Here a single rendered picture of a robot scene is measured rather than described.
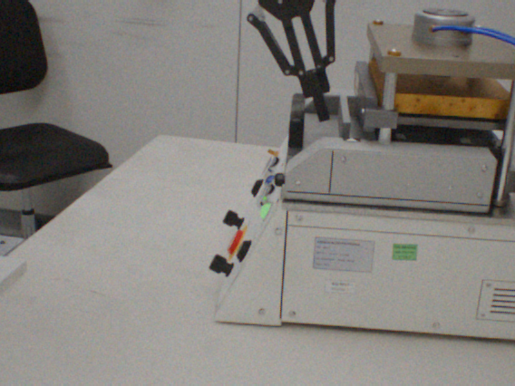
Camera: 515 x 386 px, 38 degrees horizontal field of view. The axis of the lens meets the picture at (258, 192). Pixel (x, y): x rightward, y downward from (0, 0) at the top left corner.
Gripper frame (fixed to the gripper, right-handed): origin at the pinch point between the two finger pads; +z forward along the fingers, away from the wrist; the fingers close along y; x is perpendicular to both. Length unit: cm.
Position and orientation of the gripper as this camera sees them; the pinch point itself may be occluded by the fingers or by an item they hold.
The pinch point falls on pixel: (317, 95)
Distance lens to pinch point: 105.7
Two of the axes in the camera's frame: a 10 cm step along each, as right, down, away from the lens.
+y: -9.5, 2.5, 1.7
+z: 2.9, 9.0, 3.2
